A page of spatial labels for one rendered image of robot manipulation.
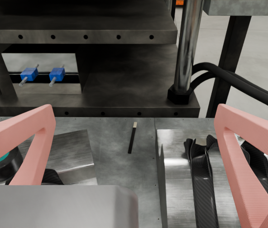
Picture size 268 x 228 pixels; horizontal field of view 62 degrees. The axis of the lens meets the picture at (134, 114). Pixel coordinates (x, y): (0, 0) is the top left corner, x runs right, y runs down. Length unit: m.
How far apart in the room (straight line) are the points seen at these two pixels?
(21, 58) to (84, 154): 0.54
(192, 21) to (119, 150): 0.45
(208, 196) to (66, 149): 0.31
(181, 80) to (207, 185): 0.46
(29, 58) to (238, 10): 0.77
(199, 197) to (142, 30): 0.57
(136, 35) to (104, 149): 0.41
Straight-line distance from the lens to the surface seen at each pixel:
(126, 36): 0.83
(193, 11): 0.75
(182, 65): 0.81
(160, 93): 0.93
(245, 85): 0.79
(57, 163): 0.51
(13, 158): 0.50
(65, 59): 0.89
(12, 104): 0.98
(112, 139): 0.69
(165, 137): 0.61
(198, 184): 0.46
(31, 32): 0.90
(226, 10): 0.92
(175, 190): 0.45
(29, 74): 0.93
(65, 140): 0.55
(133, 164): 0.62
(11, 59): 0.97
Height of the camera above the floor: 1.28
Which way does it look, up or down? 37 degrees down
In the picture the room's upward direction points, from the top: straight up
